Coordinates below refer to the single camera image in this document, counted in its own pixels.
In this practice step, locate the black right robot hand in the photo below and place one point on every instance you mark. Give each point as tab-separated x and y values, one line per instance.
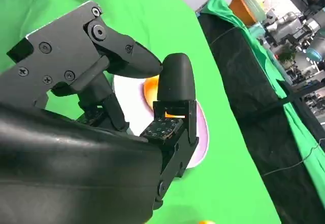
63	158

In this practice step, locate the lilac plate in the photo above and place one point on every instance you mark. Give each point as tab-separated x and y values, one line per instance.
129	102

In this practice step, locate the green table cloth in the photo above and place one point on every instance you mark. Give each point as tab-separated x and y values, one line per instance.
228	158

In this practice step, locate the black fabric side panel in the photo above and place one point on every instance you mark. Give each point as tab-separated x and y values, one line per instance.
254	94

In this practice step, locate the green cloth on neighbouring desk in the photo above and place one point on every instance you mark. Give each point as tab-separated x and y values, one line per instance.
219	6

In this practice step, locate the orange box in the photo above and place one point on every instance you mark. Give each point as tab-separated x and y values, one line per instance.
240	10

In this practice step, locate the teal rounded object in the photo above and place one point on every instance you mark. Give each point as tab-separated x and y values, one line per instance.
314	53

